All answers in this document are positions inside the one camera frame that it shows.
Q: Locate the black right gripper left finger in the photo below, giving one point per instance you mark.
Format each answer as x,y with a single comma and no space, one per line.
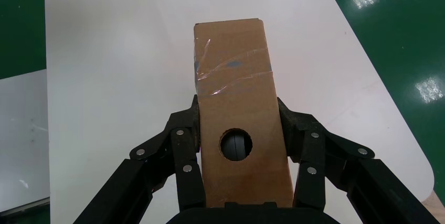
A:
184,180

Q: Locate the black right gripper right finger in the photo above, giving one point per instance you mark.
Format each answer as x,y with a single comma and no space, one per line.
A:
313,180

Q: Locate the small tall cardboard box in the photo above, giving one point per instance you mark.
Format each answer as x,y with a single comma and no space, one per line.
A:
236,104

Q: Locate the wooden board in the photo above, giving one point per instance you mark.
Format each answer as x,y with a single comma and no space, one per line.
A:
438,205

